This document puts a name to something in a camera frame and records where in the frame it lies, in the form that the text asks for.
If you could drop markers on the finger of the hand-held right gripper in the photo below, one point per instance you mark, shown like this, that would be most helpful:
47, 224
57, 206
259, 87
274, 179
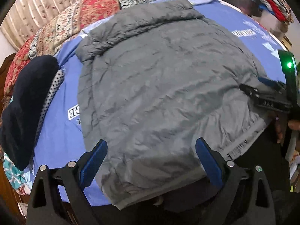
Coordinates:
273, 83
269, 103

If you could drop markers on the pile of colourful clothes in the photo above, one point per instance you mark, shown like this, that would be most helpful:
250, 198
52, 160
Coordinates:
274, 4

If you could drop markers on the grey puffer jacket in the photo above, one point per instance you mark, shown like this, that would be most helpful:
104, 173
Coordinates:
164, 79

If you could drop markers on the polka dot cloth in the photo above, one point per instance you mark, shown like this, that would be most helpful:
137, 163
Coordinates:
50, 93

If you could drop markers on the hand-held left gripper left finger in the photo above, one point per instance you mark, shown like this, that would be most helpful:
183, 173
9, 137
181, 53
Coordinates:
92, 163

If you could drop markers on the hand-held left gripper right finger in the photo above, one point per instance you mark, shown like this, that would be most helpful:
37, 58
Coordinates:
209, 164

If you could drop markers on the navy blue cloth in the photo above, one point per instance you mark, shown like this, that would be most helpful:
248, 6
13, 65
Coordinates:
23, 103

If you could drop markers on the red patterned quilt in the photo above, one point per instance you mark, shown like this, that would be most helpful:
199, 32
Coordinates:
70, 21

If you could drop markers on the blue printed bedsheet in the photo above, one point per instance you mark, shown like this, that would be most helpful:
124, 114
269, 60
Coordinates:
65, 93

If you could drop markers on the teal patterned cloth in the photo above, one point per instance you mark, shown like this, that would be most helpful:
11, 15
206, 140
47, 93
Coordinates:
13, 171

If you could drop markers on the person's right hand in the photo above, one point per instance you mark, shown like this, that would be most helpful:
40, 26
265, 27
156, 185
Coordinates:
280, 131

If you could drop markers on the beige leaf-print curtain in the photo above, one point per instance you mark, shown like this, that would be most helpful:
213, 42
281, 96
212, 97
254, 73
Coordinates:
39, 4

